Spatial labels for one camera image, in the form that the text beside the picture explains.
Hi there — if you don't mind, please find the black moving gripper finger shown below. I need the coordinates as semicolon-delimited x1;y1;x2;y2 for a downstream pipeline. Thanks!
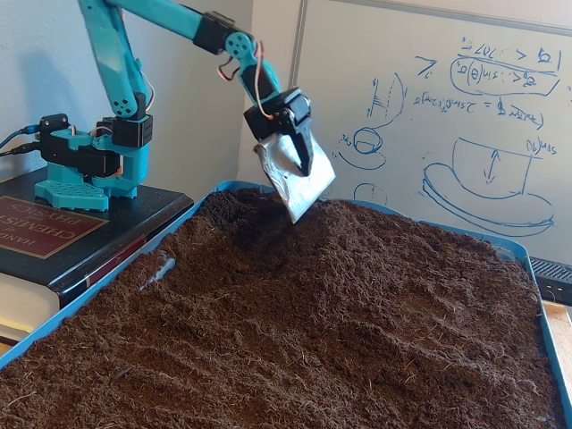
274;111;315;177

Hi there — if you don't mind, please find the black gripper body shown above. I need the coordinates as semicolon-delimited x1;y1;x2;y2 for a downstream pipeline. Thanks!
243;88;313;142

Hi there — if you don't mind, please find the whiteboard with blue drawings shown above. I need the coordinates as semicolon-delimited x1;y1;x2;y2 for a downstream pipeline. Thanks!
276;0;572;267

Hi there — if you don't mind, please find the blue plastic tray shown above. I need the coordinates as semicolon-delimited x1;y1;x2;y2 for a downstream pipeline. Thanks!
0;179;572;429

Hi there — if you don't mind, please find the blue cable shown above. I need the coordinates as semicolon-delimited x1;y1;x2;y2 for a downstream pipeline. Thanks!
0;126;41;151

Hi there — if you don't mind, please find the brown soil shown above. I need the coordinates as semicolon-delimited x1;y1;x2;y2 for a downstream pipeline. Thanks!
0;187;562;429

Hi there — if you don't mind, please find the black device with perforated top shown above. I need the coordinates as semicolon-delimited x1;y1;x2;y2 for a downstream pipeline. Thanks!
529;257;572;307

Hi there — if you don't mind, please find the black chemistry handbook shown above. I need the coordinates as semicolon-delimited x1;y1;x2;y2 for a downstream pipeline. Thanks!
0;172;196;345

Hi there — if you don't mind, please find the black cable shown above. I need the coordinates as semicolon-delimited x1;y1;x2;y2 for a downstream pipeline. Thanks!
0;142;44;157

